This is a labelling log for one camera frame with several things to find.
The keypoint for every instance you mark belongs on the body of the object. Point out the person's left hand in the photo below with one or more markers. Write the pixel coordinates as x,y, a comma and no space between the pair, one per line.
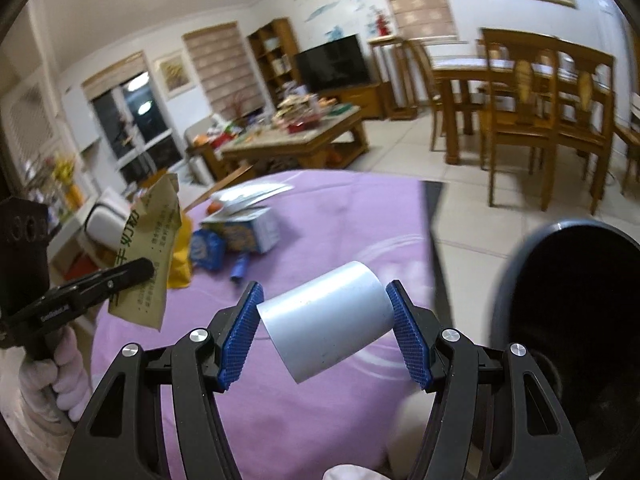
70,380

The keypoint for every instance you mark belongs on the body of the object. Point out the framed yellow picture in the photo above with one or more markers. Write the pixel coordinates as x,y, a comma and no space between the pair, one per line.
175,74

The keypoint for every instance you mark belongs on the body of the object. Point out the tan printed paper bag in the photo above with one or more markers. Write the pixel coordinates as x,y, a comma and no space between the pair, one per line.
145,230

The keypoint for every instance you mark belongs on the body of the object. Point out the black television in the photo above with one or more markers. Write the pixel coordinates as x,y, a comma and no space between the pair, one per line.
332,62

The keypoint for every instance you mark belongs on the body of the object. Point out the yellow flower vase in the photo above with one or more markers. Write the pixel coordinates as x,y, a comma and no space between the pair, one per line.
72,195

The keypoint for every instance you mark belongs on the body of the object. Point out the glass balcony door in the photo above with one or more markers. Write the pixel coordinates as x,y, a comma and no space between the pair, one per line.
145,125

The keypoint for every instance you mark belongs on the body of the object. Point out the tall wooden stand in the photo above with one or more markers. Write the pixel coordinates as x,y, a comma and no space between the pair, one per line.
380,45

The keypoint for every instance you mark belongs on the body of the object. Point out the blue pen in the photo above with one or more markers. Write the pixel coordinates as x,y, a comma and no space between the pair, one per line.
239,267

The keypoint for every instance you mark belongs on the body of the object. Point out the yellow plastic bag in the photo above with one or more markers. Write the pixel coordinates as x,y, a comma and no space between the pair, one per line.
180,265

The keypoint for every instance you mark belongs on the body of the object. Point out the wooden coffee table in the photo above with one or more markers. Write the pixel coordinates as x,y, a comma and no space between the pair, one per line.
320,132

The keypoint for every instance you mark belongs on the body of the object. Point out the beige window blind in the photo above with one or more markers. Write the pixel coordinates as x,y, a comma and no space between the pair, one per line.
415,0
220,70

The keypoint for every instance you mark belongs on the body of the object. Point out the white stool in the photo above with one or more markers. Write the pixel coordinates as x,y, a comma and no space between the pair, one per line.
105,215

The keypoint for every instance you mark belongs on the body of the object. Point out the blue cardboard box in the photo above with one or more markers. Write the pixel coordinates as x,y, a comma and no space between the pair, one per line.
250,232

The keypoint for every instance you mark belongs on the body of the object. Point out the pile of snack packets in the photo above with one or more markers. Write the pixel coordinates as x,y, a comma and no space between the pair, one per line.
300,112

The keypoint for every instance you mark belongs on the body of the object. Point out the wooden bookshelf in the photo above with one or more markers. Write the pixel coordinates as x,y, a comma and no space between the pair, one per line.
290,35

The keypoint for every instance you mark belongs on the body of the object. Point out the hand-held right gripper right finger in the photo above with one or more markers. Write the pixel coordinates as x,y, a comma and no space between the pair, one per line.
407,340

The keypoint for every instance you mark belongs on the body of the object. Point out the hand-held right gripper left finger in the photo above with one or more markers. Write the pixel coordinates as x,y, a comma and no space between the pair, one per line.
240,335

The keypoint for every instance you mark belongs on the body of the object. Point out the white lattice cabinet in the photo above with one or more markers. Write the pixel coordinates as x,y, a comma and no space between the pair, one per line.
30,110

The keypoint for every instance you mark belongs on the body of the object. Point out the blue snack packet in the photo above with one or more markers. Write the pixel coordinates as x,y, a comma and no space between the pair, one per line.
207,250

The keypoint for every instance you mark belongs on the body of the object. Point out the wooden dining table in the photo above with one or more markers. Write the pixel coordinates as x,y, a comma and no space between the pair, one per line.
460,65

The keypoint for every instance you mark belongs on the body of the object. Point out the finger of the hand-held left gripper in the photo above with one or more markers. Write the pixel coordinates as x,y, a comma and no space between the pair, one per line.
100,282

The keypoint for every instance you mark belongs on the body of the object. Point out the wooden dining chair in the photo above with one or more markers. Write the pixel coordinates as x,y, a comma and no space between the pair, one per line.
585,130
631,135
425,60
520,135

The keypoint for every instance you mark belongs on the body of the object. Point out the wooden television stand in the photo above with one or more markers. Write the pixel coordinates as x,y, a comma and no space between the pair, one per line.
360,97

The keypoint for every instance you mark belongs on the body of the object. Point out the purple tablecloth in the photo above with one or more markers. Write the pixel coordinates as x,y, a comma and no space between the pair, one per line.
340,220

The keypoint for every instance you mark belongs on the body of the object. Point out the white paper cup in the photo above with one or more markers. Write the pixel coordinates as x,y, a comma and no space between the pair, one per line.
330,320

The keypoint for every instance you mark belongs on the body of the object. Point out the red flower decoration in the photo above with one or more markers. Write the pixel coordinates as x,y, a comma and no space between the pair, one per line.
382,22

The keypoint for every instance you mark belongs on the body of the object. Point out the black trash bin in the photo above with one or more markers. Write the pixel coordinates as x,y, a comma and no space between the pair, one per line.
575,310

